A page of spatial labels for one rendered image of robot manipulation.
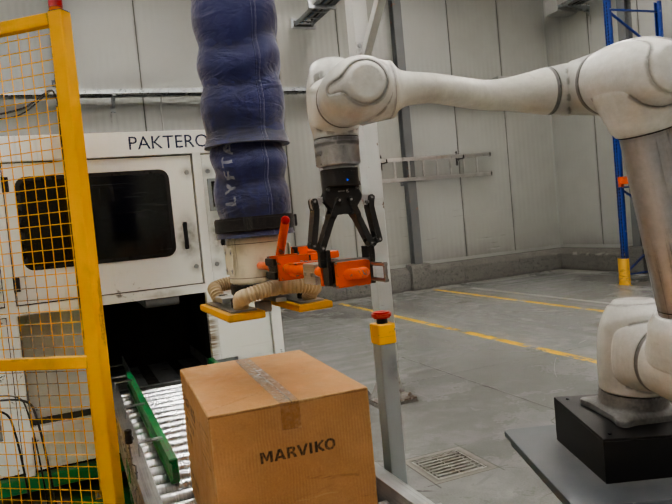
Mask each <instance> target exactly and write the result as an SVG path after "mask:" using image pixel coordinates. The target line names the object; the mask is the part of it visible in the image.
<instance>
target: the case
mask: <svg viewBox="0 0 672 504"><path fill-rule="evenodd" d="M180 376H181V386H182V395H183V405H184V414H185V423H186V433H187V442H188V452H189V461H190V471H191V480H192V489H193V493H194V496H195V499H196V502H197V504H378V497H377V486H376V475H375V464H374V453H373V442H372V431H371V420H370V410H369V399H368V388H367V387H366V386H364V385H362V384H360V383H359V382H357V381H355V380H353V379H351V378H350V377H348V376H346V375H344V374H342V373H341V372H339V371H337V370H335V369H333V368H332V367H330V366H328V365H326V364H324V363H323V362H321V361H319V360H317V359H315V358H314V357H312V356H310V355H308V354H306V353H305V352H303V351H301V350H295V351H289V352H283V353H276V354H270V355H264V356H258V357H252V358H245V359H239V360H233V361H227V362H220V363H214V364H208V365H202V366H196V367H189V368H183V369H180Z"/></svg>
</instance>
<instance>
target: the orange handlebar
mask: <svg viewBox="0 0 672 504"><path fill-rule="evenodd" d="M307 253H308V254H309V255H311V260H310V261H303V260H300V262H293V263H288V264H284V265H283V268H282V269H283V271H284V272H285V273H292V274H289V276H296V277H298V276H304V275H303V264H304V263H311V262H318V261H316V260H318V255H317V252H316V251H315V250H308V251H307ZM330 255H331V258H336V257H339V251H338V250H330ZM257 268H258V269H260V270H267V271H268V266H266V265H265V262H258V263H257ZM314 273H315V275H316V276H318V277H320V269H319V267H317V268H316V269H315V271H314ZM369 274H370V270H369V269H368V268H367V267H359V268H350V269H346V270H345V271H344V272H343V276H344V278H345V279H347V280H354V279H362V278H366V277H368V275H369Z"/></svg>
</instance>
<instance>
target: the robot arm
mask: <svg viewBox="0 0 672 504"><path fill-rule="evenodd" d="M306 103H307V114H308V121H309V126H310V129H311V131H312V134H313V139H314V148H315V159H316V167H317V168H323V170H321V171H320V175H321V186H322V195H321V197H320V198H314V199H309V200H308V205H309V209H310V217H309V230H308V243H307V247H308V249H312V250H315V251H316V252H317V255H318V266H319V268H323V279H324V285H326V286H333V279H332V267H331V255H330V250H326V247H327V244H328V241H329V238H330V235H331V231H332V228H333V225H334V222H335V219H336V218H337V215H342V214H349V216H350V218H351V219H352V220H353V222H354V224H355V226H356V228H357V230H358V232H359V234H360V236H361V238H362V240H363V242H364V244H365V245H366V246H361V250H362V257H365V258H374V262H375V250H374V246H376V244H377V243H379V242H381V241H382V240H383V239H382V235H381V231H380V227H379V223H378V219H377V215H376V211H375V207H374V200H375V196H374V195H373V194H369V195H366V194H361V192H360V190H359V176H358V167H355V165H358V164H360V163H361V159H360V147H359V126H360V125H361V126H364V125H368V124H371V123H375V122H379V121H384V120H388V119H393V118H394V117H395V116H396V114H397V113H398V111H399V110H400V109H402V108H404V107H406V106H410V105H415V104H425V103H433V104H442V105H448V106H455V107H461V108H467V109H475V110H492V111H512V112H523V113H532V114H539V115H559V116H569V115H599V116H600V117H601V119H602V120H603V122H604V124H605V125H606V127H607V129H608V131H609V133H610V134H611V135H612V136H613V137H614V138H615V139H619V143H620V147H621V152H622V156H623V161H624V165H625V170H626V174H627V179H628V183H629V188H630V192H631V197H632V201H633V205H634V210H635V214H636V219H637V223H638V228H639V232H640V237H641V241H642V246H643V250H644V254H645V259H646V263H647V268H648V272H649V277H650V281H651V286H652V290H653V295H654V299H655V300H654V299H653V298H649V297H626V298H617V299H614V300H612V302H611V303H610V304H609V305H607V306H606V308H605V310H604V312H603V314H602V316H601V319H600V322H599V326H598V332H597V352H596V354H597V373H598V395H596V396H587V397H582V398H581V399H580V404H581V405H582V406H585V407H588V408H590V409H592V410H594V411H595V412H597V413H599V414H600V415H602V416H604V417H606V418H607V419H609V420H611V421H612V422H614V423H615V425H616V426H618V427H621V428H630V427H633V426H638V425H646V424H654V423H662V422H670V421H672V404H671V403H670V401H672V39H670V38H666V37H660V36H642V37H636V38H631V39H627V40H624V41H620V42H617V43H614V44H611V45H608V46H606V47H604V48H602V49H601V50H599V51H597V52H594V53H592V54H589V55H587V56H584V57H581V58H579V59H576V60H573V61H570V62H569V63H566V64H560V65H556V66H551V67H545V68H541V69H537V70H534V71H531V72H527V73H523V74H520V75H516V76H511V77H507V78H501V79H494V80H482V79H474V78H466V77H459V76H452V75H445V74H437V73H427V72H411V71H403V70H400V69H398V68H397V67H396V66H395V65H394V63H393V62H392V61H390V60H382V59H377V58H375V57H373V56H369V55H355V56H351V57H348V58H346V59H344V58H342V57H325V58H321V59H319V60H316V61H315V62H313V63H312V65H311V66H310V69H309V73H308V77H307V84H306ZM360 200H362V204H363V205H364V209H365V213H366V217H367V221H368V225H369V229H370V232H369V230H368V228H367V226H366V224H365V222H364V220H363V218H362V216H361V212H360V210H359V208H358V204H359V202H360ZM322 203H323V204H324V205H325V207H326V208H327V211H326V215H325V221H324V224H323V227H322V230H321V234H320V237H319V240H318V230H319V217H320V208H321V204H322ZM370 233H371V234H370Z"/></svg>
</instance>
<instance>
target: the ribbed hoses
mask: <svg viewBox="0 0 672 504"><path fill-rule="evenodd" d="M232 284H233V283H230V276H228V277H225V278H222V279H221V278H220V279H217V280H215V281H214V282H211V283H210V284H209V285H208V288H207V291H208V293H209V295H210V297H211V300H212V302H213V303H215V302H216V299H215V297H217V296H219V295H221V294H224V292H223V291H225V290H227V289H228V290H230V289H231V285H232ZM321 290H322V286H321V285H311V284H305V283H304V278H302V279H294V280H286V281H278V280H272V281H268V282H263V283H260V284H256V286H255V285H253V286H252V287H251V286H250V287H249V288H248V287H247V288H246V289H241V290H239V291H237V292H236V293H235V294H234V296H233V308H234V310H246V309H249V304H250V303H251V302H252V303H253V301H256V300H259V299H262V298H263V299H265V298H268V297H273V296H277V295H279V294H281V295H283V294H284V295H285V294H289V293H290V294H292V293H293V294H295V293H297V294H298V293H300V294H301V293H302V295H301V296H302V299H303V300H314V299H316V297H317V295H318V294H319V293H320V292H321Z"/></svg>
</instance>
